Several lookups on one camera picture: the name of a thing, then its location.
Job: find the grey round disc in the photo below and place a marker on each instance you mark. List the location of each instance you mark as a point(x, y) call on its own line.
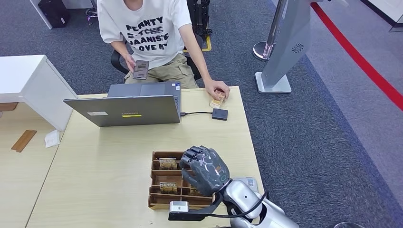
point(349, 226)

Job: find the person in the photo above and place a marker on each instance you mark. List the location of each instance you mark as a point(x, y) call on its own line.
point(148, 34)

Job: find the white paper slip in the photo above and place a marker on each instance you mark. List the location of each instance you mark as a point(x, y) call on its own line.
point(52, 139)

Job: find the chrome stool base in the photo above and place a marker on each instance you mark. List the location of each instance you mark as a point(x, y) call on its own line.
point(92, 12)

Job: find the person's left forearm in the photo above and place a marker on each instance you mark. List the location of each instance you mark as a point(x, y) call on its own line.
point(195, 52)

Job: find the black office chair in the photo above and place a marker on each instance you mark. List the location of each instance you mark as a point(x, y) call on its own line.
point(114, 61)

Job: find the black wheeled equipment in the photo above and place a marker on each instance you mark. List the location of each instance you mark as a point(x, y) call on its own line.
point(200, 15)

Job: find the brown wooden block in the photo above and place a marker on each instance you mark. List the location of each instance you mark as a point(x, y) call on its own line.
point(8, 106)

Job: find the person's right hand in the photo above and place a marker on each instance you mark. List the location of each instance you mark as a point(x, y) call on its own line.
point(129, 62)

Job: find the small black usb hub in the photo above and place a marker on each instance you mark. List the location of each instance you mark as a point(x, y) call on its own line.
point(219, 114)

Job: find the gold hotel key card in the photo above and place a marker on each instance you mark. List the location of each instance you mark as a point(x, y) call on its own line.
point(217, 102)
point(193, 192)
point(167, 163)
point(168, 188)

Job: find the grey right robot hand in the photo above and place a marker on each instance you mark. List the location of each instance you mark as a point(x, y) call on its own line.
point(207, 171)

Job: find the chrome stanchion post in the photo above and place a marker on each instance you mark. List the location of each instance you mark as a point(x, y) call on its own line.
point(263, 50)

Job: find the person's left hand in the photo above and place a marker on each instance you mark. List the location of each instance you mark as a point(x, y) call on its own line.
point(217, 85)

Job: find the grey laptop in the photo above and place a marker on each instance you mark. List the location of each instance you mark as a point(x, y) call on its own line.
point(126, 110)

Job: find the person's right forearm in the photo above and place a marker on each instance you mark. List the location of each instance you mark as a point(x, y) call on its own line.
point(119, 49)

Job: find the wooden card organizer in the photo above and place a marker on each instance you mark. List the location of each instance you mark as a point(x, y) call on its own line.
point(167, 176)

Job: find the white card reader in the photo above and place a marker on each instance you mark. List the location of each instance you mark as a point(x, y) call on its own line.
point(248, 182)

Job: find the white table leg panel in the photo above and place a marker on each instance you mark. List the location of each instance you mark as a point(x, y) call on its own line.
point(40, 11)

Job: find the black box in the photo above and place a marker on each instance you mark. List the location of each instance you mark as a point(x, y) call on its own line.
point(53, 12)

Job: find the yellow floor tape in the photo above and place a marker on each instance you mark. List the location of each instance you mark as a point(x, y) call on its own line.
point(209, 44)

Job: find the grey kiosk stand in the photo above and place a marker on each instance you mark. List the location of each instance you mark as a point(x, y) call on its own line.
point(283, 47)

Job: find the brown wooden strip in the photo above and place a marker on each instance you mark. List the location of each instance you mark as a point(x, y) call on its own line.
point(24, 141)

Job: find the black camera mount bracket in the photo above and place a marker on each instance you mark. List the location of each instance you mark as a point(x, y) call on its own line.
point(189, 216)

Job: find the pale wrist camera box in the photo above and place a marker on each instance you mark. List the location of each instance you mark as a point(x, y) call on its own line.
point(179, 206)

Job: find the dark smartphone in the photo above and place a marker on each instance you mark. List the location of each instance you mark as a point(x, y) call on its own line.
point(140, 70)

